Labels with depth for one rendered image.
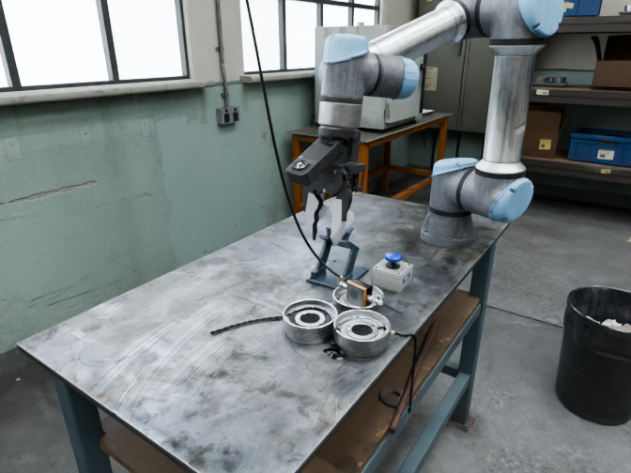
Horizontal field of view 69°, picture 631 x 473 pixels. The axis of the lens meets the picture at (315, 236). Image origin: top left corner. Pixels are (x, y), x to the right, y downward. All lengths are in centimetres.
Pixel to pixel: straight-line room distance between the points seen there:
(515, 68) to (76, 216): 188
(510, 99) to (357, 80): 44
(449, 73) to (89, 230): 346
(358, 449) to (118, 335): 53
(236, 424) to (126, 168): 186
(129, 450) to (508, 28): 117
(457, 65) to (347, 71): 388
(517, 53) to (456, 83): 354
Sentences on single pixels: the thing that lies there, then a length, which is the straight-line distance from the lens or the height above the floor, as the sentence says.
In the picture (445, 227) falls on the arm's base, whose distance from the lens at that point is 130.
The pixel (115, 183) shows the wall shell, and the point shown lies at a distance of 242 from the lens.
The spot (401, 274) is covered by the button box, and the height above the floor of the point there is 84.
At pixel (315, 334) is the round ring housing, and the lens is 86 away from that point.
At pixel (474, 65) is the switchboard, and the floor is 115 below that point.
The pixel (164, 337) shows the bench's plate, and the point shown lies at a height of 80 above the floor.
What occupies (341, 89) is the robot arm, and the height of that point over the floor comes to 124.
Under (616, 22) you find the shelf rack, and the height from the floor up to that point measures 145.
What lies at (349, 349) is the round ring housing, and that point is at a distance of 84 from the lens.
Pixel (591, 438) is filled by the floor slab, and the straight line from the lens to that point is 207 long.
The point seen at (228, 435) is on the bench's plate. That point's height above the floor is 80.
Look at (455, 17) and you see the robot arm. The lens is 117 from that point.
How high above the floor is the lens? 131
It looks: 22 degrees down
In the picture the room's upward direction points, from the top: straight up
